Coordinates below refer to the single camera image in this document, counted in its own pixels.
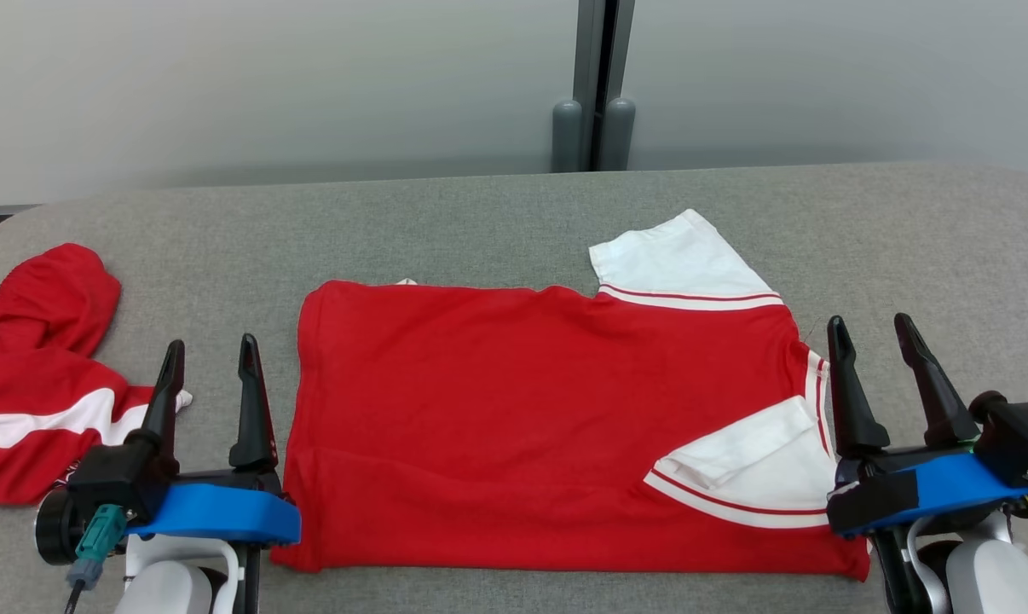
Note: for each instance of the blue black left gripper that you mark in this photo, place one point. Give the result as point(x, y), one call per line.
point(224, 512)

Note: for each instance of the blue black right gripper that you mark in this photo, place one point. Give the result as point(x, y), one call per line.
point(932, 490)

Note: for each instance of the red white striped shorts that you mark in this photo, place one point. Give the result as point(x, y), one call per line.
point(45, 358)

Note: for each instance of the red white Bulls jersey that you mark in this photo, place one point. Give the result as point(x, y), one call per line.
point(522, 409)

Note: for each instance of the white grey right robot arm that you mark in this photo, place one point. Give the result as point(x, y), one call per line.
point(974, 571)

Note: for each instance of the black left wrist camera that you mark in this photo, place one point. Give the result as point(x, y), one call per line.
point(113, 477)

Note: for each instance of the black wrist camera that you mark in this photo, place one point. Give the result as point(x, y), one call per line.
point(1017, 435)
point(113, 477)

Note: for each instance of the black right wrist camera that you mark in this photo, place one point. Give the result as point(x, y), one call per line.
point(1017, 435)

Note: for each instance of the grey metal partition post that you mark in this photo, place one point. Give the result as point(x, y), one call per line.
point(593, 85)

